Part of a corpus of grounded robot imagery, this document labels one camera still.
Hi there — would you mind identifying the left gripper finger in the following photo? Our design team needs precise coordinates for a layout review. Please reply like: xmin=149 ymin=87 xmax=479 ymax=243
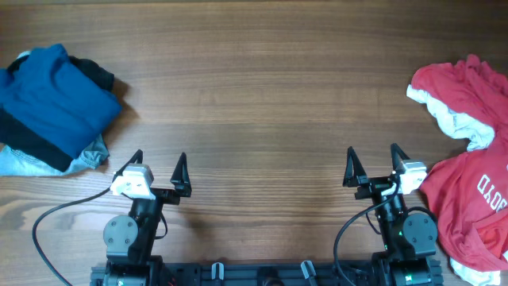
xmin=170 ymin=153 xmax=192 ymax=197
xmin=115 ymin=149 xmax=143 ymax=175

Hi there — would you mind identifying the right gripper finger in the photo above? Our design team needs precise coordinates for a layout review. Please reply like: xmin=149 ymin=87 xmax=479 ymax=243
xmin=343 ymin=146 xmax=368 ymax=187
xmin=391 ymin=143 xmax=410 ymax=171

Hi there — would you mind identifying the red printed t-shirt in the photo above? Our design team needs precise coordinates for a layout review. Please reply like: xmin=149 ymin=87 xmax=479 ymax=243
xmin=406 ymin=54 xmax=507 ymax=272

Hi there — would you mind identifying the white printed t-shirt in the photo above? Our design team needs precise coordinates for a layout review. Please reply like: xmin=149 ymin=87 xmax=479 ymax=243
xmin=406 ymin=87 xmax=507 ymax=285

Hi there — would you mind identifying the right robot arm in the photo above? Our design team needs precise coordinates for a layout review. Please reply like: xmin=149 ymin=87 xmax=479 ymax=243
xmin=333 ymin=143 xmax=443 ymax=285

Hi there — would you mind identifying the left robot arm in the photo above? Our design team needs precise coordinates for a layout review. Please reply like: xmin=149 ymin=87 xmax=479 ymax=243
xmin=90 ymin=149 xmax=192 ymax=286

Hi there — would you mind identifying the blue folded shirt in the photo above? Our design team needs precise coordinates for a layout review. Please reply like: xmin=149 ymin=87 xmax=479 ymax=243
xmin=1 ymin=44 xmax=121 ymax=159

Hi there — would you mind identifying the light blue denim garment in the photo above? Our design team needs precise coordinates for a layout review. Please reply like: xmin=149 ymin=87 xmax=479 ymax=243
xmin=1 ymin=136 xmax=110 ymax=176

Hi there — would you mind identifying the black folded garment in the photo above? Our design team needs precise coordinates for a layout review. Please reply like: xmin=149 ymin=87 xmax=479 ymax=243
xmin=0 ymin=55 xmax=116 ymax=173

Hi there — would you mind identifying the right black cable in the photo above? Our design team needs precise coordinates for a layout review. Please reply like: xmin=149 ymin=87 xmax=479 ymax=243
xmin=333 ymin=182 xmax=400 ymax=286

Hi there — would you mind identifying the black cable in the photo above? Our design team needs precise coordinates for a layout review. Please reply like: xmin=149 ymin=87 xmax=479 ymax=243
xmin=32 ymin=186 xmax=114 ymax=286
xmin=333 ymin=182 xmax=400 ymax=286

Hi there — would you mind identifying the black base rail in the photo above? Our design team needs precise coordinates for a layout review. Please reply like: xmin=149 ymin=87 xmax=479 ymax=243
xmin=90 ymin=260 xmax=444 ymax=286

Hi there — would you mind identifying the left black cable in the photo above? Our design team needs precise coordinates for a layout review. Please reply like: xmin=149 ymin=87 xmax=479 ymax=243
xmin=32 ymin=186 xmax=114 ymax=286

